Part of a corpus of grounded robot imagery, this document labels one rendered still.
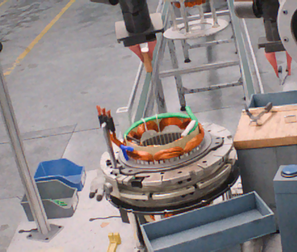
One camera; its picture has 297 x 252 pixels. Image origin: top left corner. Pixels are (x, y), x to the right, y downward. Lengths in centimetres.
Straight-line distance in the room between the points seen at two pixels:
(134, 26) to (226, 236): 48
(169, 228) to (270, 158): 39
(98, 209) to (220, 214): 75
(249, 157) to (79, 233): 59
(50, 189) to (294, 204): 94
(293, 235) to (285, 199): 10
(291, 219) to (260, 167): 20
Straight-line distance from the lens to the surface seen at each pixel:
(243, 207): 133
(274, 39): 156
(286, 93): 183
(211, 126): 160
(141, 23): 135
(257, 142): 156
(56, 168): 226
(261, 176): 161
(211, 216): 132
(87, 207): 203
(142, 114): 273
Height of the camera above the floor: 171
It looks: 20 degrees down
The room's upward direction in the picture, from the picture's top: 11 degrees counter-clockwise
